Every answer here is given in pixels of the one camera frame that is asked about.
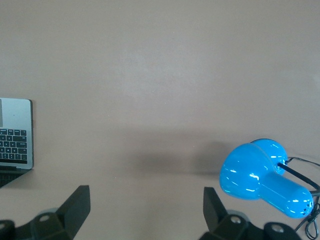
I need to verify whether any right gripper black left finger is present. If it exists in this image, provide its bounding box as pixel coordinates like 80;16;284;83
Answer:
0;184;91;240

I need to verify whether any blue desk lamp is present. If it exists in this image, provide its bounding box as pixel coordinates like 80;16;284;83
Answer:
218;137;315;220

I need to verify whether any silver laptop with black keyboard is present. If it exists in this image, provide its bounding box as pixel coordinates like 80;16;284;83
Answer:
0;97;35;189

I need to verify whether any black lamp power cable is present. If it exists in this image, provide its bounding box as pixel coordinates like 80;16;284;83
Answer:
277;156;320;240

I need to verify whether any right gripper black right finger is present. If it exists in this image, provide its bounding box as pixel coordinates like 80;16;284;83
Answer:
199;186;301;240

